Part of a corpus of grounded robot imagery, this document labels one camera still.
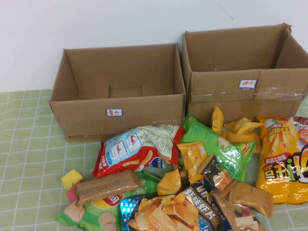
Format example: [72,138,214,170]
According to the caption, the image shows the large yellow fries snack bag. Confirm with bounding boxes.
[255,115,308,205]

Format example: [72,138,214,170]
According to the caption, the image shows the red shrimp stick snack bag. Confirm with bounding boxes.
[92,124,185,178]

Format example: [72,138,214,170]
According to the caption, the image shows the crumpled yellow snack packet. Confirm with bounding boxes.
[157,168,187,196]

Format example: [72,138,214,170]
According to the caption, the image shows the small black snack packet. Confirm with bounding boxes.
[199,154,233,196]

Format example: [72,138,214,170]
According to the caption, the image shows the cardboard box with printed number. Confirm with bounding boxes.
[49,42,187,143]

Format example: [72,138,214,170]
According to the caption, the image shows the yellow square cracker packet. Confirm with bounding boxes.
[177,141,209,183]

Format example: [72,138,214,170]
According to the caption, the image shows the taped cardboard box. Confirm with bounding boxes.
[181,23,308,126]

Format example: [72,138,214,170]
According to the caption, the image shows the green Lays chips bag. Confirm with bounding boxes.
[54,172,160,231]
[180,113,258,183]

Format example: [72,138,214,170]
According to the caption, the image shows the brown wafer bar packet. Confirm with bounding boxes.
[72,169,142,206]

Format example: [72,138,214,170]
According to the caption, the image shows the black blue shrimp chips bag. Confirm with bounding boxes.
[119,179,232,231]

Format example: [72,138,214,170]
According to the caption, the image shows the yellow foam cube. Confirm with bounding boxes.
[61,169,84,189]

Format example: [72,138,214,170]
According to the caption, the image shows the pink foam cube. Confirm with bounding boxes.
[65,182,80,202]

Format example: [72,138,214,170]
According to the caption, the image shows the brown packet with biscuit picture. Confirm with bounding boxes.
[211,192,265,231]

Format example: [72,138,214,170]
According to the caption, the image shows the green checked tablecloth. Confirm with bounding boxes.
[0,89,308,231]

